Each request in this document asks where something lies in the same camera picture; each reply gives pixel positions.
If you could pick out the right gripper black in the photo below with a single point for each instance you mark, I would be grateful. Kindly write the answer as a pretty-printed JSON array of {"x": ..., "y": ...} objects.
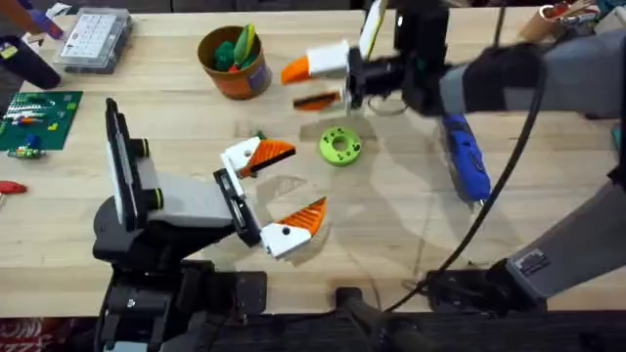
[{"x": 425, "y": 83}]

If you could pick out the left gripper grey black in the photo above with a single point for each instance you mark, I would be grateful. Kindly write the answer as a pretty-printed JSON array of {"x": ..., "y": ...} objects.
[{"x": 195, "y": 200}]

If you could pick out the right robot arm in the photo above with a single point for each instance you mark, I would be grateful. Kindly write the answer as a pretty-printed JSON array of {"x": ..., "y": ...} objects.
[{"x": 587, "y": 73}]

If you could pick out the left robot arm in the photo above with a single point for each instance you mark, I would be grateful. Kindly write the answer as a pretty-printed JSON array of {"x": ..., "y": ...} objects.
[{"x": 147, "y": 303}]

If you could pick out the blue electric screwdriver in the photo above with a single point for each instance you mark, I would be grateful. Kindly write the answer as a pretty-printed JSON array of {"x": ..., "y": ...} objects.
[{"x": 467, "y": 156}]

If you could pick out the green disc with holes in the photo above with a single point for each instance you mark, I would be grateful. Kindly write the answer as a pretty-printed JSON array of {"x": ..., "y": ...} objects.
[{"x": 332, "y": 152}]

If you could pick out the right wrist upright plate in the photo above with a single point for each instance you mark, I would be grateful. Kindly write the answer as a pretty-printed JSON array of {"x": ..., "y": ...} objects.
[{"x": 372, "y": 24}]

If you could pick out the brown tub with toys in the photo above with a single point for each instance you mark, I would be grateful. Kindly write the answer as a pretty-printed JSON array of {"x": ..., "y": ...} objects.
[{"x": 237, "y": 78}]

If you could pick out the left wrist black upright plate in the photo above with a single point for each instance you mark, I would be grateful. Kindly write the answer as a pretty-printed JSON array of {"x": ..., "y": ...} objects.
[{"x": 120, "y": 156}]

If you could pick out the cardboard tube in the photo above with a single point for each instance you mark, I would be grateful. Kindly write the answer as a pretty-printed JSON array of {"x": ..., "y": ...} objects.
[{"x": 535, "y": 24}]

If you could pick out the clear plastic parts box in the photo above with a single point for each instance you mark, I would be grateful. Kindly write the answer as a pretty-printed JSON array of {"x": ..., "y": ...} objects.
[{"x": 93, "y": 39}]

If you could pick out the green board with blocks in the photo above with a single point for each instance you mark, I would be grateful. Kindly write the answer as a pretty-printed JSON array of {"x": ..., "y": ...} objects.
[{"x": 44, "y": 122}]

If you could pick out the red printed box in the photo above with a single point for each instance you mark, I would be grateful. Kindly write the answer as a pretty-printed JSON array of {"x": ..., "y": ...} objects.
[{"x": 34, "y": 335}]

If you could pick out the black cylindrical tool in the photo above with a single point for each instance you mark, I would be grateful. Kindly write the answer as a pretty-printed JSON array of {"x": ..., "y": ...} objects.
[{"x": 29, "y": 63}]

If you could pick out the heap of tools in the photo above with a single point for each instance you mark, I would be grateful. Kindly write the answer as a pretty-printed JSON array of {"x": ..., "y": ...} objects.
[{"x": 587, "y": 12}]

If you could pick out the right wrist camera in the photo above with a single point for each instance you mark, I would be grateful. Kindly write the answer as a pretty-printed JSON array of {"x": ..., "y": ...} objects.
[{"x": 423, "y": 27}]

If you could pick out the black mount post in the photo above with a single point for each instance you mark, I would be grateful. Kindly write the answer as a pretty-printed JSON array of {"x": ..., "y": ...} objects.
[{"x": 357, "y": 313}]

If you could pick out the black rail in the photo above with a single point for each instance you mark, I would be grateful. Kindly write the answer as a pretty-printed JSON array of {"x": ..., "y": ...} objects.
[{"x": 489, "y": 337}]

